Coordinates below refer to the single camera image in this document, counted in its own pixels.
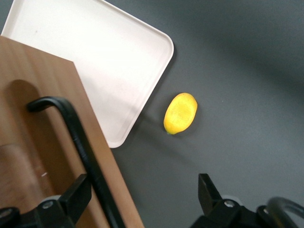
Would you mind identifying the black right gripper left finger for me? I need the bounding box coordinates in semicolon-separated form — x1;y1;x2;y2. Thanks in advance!
0;173;93;228

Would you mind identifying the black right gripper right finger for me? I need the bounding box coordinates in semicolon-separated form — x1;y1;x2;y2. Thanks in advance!
190;173;271;228

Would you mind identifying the black drawer handle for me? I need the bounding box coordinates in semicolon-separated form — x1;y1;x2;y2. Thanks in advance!
27;96;127;228

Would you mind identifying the wooden drawer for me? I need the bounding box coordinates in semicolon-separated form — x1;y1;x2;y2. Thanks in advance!
0;35;145;228

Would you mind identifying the yellow lemon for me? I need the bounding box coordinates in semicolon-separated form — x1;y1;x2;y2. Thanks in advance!
162;92;198;136

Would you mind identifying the beige plastic tray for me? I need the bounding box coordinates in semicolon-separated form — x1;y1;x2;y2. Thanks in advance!
1;0;175;149

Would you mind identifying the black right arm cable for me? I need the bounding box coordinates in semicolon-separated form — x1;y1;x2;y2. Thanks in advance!
265;196;304;228

